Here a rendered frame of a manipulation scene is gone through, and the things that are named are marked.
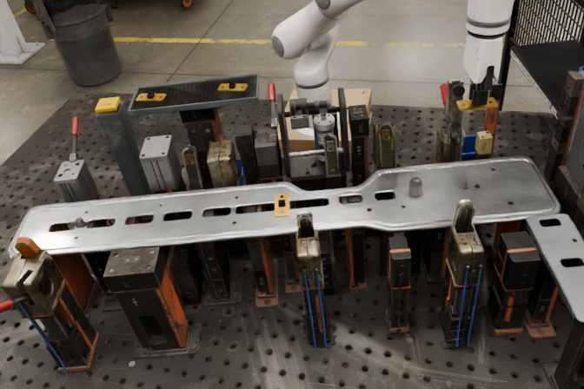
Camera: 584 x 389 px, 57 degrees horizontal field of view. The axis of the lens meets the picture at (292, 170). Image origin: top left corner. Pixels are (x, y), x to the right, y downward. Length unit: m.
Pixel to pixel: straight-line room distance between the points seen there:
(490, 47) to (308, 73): 0.82
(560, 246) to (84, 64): 3.63
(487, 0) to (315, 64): 0.85
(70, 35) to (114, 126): 2.60
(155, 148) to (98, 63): 2.87
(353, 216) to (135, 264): 0.53
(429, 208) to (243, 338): 0.60
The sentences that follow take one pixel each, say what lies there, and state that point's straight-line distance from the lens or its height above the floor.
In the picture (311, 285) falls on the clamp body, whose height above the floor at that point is 0.94.
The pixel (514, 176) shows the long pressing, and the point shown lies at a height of 1.00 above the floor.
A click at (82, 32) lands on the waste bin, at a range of 4.21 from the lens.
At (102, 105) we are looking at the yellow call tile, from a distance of 1.66.
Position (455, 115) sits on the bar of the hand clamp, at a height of 1.12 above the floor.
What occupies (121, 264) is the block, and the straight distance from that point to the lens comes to 1.32.
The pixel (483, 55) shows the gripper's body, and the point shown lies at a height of 1.40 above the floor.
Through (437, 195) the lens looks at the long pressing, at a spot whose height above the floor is 1.00.
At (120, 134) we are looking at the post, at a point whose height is 1.07.
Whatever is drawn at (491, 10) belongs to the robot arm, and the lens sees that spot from 1.13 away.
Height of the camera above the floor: 1.94
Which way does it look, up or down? 39 degrees down
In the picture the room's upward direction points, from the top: 8 degrees counter-clockwise
